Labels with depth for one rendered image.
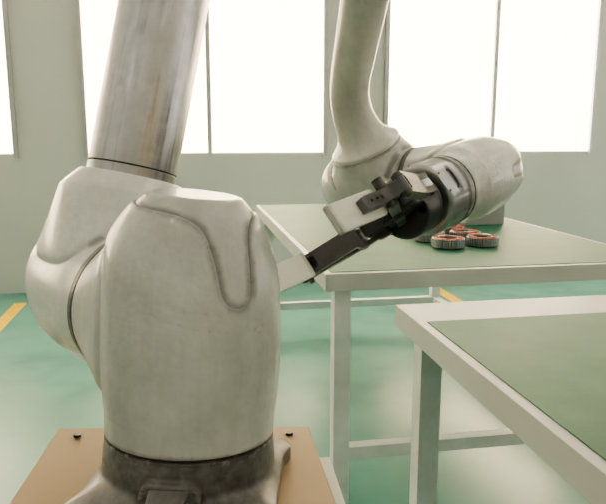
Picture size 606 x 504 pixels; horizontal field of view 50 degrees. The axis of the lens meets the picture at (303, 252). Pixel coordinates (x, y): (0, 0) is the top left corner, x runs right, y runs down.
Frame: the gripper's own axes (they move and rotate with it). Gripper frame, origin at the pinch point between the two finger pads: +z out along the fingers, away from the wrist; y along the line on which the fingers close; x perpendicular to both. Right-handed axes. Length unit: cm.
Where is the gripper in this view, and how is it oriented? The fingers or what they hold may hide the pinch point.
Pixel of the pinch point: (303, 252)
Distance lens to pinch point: 65.4
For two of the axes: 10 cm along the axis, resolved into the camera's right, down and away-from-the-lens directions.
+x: 5.3, 8.3, -1.7
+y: 5.0, -4.7, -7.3
